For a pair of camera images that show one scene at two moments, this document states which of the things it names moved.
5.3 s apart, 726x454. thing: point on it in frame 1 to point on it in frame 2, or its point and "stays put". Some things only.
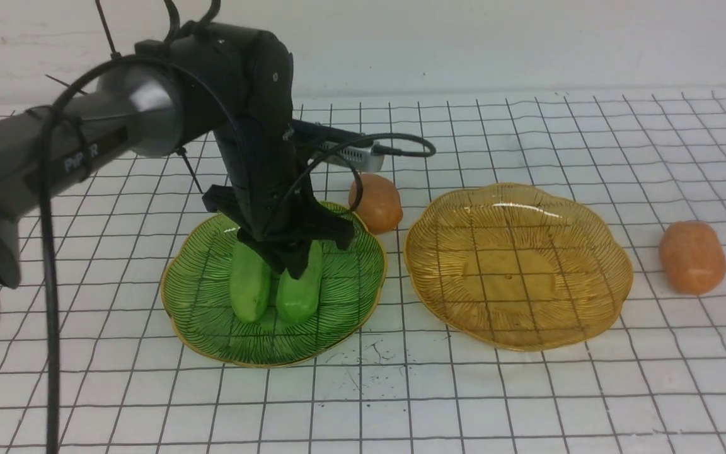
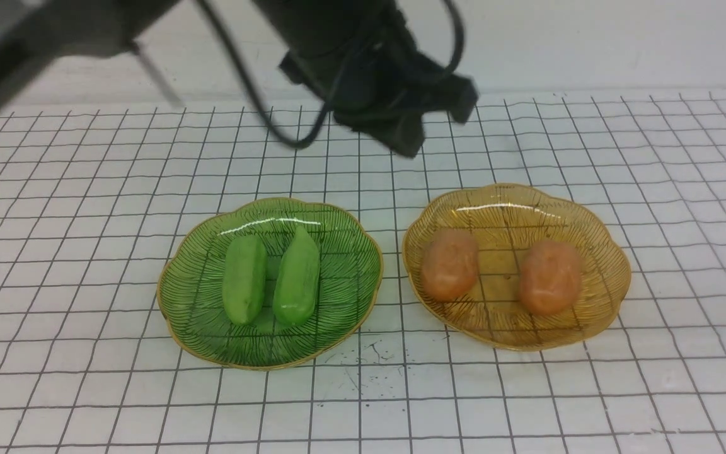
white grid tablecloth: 668,373 stays put
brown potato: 380,206 to 450,262
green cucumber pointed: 296,298 stays put
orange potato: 692,256 to 551,275
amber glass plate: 517,268 stays put
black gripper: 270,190 to 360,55
